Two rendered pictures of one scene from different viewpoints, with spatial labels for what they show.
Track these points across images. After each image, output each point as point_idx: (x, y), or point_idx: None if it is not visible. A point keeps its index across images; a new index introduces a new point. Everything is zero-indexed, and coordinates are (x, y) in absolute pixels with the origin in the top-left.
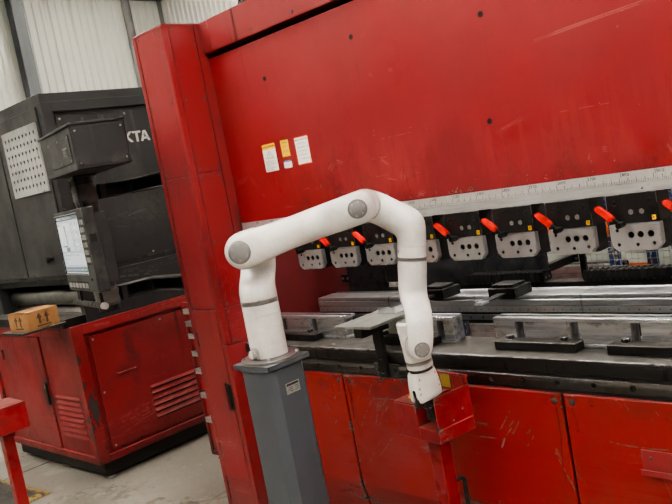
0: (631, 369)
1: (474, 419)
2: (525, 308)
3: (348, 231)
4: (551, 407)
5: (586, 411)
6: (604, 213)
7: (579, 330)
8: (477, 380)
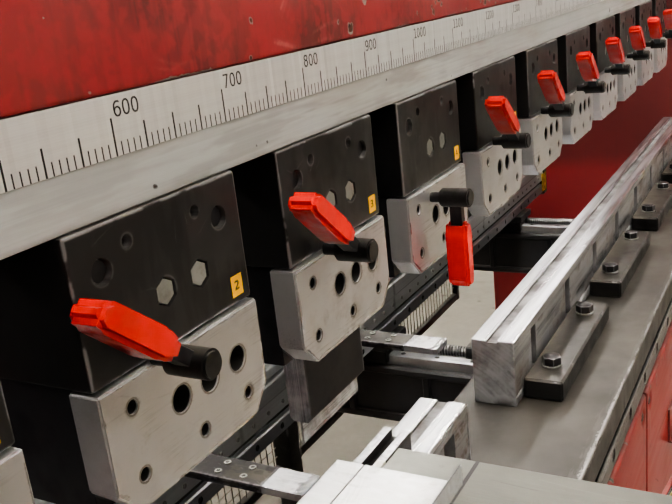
0: (669, 290)
1: None
2: None
3: (209, 219)
4: (642, 433)
5: (654, 400)
6: (622, 48)
7: (570, 288)
8: None
